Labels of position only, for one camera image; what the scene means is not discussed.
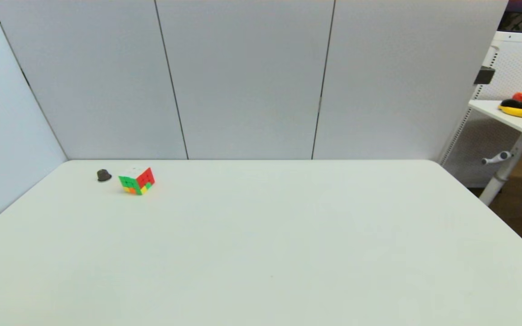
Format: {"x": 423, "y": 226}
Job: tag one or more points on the white perforated pegboard panel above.
{"x": 478, "y": 140}

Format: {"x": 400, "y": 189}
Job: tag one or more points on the yellow plate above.
{"x": 520, "y": 113}

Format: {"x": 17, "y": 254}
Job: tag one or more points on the white side table top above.
{"x": 505, "y": 118}

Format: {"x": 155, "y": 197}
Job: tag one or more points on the white side table leg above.
{"x": 500, "y": 176}

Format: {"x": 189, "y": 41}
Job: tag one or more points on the multicolour puzzle cube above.
{"x": 137, "y": 181}

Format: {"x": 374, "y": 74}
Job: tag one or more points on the small black box on pegboard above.
{"x": 485, "y": 75}

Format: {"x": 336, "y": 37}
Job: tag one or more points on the dark brown coffee capsule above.
{"x": 103, "y": 175}

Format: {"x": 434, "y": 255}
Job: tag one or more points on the black object on plate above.
{"x": 516, "y": 104}

